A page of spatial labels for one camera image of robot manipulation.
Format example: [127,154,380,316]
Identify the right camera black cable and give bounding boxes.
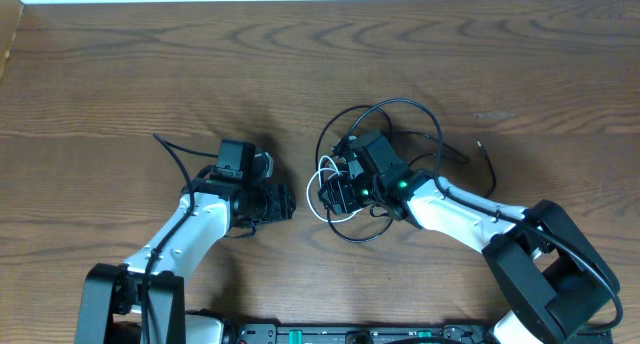
[344,97,625,330]

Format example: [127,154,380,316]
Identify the camera black cable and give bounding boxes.
[139,132,221,344]
[344,97,625,330]

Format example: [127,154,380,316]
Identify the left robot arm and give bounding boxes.
[75,139,295,343]

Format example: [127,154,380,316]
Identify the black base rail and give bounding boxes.
[221,323,498,344]

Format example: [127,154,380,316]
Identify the left camera black cable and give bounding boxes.
[139,132,221,344]

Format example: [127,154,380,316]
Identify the black USB cable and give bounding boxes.
[314,105,498,244]

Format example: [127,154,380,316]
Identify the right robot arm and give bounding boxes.
[318,130,621,343]

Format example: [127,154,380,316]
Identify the white USB cable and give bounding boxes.
[305,155,362,224]

